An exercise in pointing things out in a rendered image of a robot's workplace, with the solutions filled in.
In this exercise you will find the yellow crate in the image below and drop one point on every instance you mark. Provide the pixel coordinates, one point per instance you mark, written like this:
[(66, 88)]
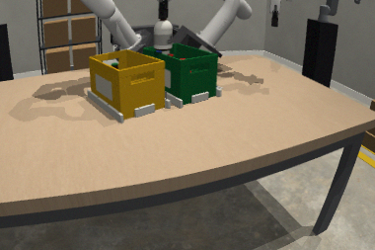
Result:
[(120, 88)]

